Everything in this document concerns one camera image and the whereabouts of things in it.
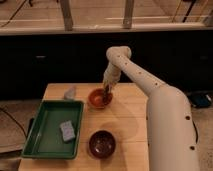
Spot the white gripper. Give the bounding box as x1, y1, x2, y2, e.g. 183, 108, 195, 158
103, 63, 120, 102

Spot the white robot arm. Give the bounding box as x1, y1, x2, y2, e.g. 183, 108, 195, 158
103, 46, 200, 171

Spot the red bowl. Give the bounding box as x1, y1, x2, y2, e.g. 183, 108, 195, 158
87, 88, 113, 109

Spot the dark brown bowl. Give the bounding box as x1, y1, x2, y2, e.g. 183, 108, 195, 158
88, 130, 116, 159

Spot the grey sponge in tray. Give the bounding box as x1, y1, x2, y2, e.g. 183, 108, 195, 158
60, 121, 75, 142

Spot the green plastic tray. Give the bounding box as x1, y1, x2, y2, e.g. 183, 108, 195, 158
22, 100, 84, 159

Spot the dark blue object on floor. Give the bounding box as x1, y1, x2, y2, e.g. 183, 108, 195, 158
188, 93, 212, 108

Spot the right metal frame post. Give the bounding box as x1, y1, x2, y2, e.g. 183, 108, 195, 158
123, 0, 134, 29

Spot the metal frame post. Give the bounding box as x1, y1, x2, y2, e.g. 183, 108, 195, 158
123, 0, 134, 29
60, 0, 73, 31

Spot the left metal frame post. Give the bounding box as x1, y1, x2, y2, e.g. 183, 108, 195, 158
60, 0, 73, 31

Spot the black cable on floor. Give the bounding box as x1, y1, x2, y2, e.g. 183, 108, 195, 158
0, 107, 28, 141

